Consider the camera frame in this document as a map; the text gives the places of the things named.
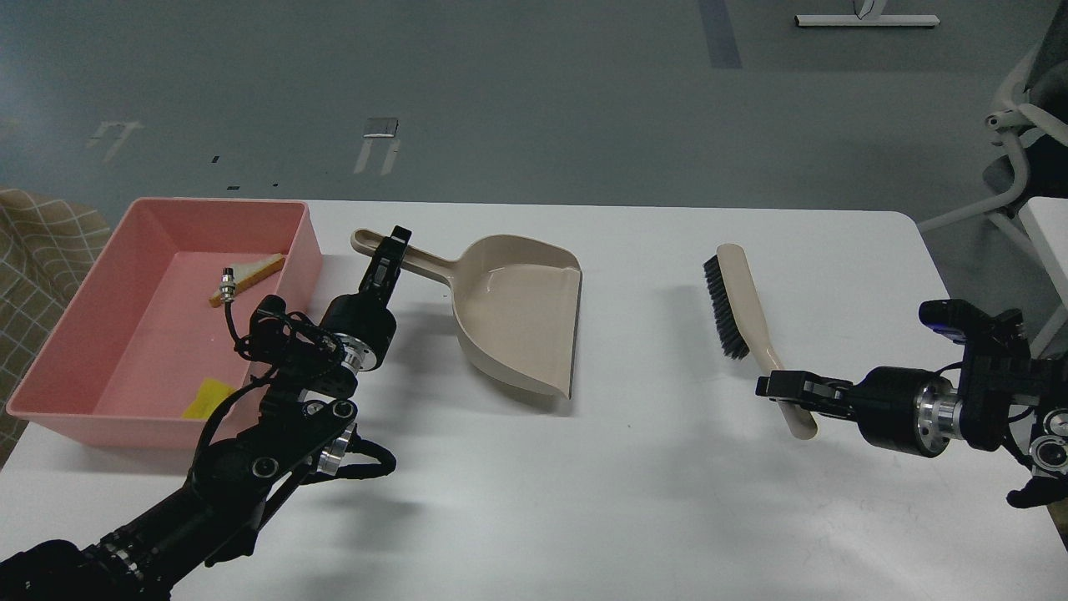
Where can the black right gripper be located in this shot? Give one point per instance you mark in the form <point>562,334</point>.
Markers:
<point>897,409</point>

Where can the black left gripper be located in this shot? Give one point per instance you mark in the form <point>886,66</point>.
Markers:
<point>364,316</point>

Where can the beige hand brush black bristles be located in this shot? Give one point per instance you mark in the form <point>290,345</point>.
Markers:
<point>738,314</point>

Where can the beige plastic dustpan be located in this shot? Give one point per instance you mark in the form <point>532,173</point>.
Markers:
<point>516,302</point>

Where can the yellow sponge piece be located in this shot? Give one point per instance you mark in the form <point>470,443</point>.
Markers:
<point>210,395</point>

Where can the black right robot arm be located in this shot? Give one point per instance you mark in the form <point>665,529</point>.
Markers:
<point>1003,398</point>

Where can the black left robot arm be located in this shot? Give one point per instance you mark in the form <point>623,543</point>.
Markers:
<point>294,426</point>

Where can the pink plastic bin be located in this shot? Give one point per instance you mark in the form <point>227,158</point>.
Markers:
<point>135,344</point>

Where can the white side table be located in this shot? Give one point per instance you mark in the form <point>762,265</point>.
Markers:
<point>1044,222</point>

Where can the beige checkered cloth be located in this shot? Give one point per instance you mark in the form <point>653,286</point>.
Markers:
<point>48,245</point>

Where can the white office chair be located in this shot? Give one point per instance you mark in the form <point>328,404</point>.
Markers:
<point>1011,115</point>

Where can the white floor stand base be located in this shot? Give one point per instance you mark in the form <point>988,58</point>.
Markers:
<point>867,15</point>

